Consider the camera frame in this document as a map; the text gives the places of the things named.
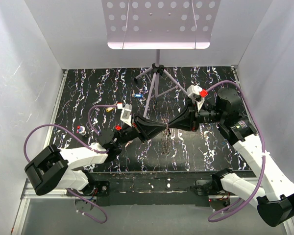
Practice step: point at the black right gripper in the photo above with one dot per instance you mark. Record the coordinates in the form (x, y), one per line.
(188, 120)

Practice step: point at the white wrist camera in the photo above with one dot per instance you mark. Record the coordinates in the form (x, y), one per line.
(197, 95)
(126, 114)

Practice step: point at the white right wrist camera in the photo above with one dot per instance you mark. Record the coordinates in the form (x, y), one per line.
(197, 95)

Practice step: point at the white perforated music stand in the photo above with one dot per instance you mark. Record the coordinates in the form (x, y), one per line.
(159, 25)

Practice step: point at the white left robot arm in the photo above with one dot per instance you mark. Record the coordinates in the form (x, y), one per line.
(61, 168)

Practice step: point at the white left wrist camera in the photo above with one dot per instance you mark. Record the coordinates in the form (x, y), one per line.
(126, 114)

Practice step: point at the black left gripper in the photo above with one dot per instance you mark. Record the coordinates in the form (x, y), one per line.
(145, 128)

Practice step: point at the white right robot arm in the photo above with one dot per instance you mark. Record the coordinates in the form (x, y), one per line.
(273, 195)

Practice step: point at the key with yellow tag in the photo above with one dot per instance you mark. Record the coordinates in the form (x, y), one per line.
(109, 109)

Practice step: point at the key with blue tag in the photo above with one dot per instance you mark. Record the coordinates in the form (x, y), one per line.
(136, 95)

